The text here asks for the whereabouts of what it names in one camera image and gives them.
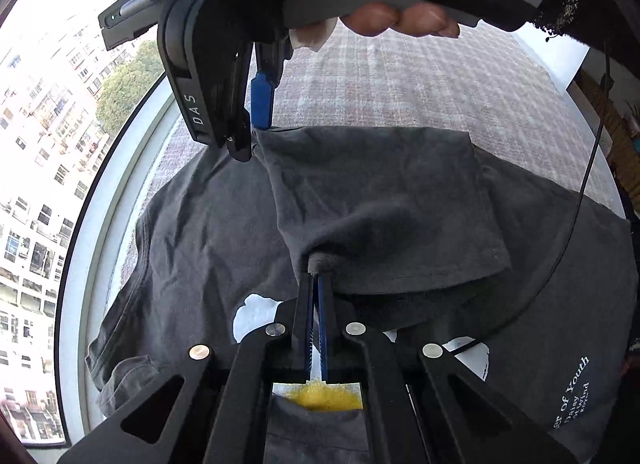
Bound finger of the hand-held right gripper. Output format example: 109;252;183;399
248;41;293;129
212;39;254;163

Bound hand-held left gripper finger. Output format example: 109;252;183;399
57;274;317;464
316;274;581;464

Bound dark grey daisy t-shirt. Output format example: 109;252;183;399
86;125;638;464

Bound green tree outside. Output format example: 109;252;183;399
95;39;163;137

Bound pink checked blanket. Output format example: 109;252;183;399
117;19;626;290

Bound apartment buildings outside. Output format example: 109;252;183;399
0;9;108;445

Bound white window frame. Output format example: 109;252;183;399
52;71;193;450

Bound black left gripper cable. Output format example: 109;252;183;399
445;41;617;360

